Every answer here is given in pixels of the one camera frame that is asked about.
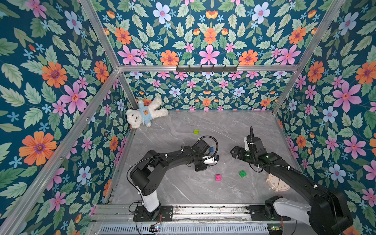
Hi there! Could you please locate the pink lego brick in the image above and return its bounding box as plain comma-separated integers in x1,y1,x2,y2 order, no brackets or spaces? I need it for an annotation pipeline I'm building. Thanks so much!
215,174,222,181

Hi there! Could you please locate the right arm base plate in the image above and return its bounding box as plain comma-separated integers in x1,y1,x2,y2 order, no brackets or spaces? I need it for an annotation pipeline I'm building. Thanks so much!
246,205,292,221

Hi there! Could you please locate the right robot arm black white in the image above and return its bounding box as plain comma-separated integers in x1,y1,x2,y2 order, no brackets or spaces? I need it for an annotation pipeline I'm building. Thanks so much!
230,128,353,235

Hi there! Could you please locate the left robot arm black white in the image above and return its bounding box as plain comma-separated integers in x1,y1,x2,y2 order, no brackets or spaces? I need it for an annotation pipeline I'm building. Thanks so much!
126,135,219,214

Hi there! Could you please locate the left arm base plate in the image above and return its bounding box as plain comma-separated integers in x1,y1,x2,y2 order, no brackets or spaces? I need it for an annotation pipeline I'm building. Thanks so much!
133,206,174,222

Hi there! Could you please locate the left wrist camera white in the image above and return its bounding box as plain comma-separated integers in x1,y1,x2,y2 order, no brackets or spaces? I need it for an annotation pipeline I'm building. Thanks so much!
203,155,219,166

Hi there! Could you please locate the black hook rail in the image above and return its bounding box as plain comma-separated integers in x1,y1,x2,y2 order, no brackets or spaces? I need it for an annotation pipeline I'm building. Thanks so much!
175,65,238,73

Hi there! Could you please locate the white teddy bear blue shirt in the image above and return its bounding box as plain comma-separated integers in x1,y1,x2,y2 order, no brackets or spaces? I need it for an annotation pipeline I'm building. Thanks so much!
126,97,168,129

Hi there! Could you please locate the beige round clock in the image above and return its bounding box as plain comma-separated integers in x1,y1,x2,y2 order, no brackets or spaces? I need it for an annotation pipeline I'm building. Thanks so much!
266,173,291,192

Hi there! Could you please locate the white ventilation grille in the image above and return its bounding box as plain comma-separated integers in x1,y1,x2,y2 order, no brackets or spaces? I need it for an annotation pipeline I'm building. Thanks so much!
99,224,269,235

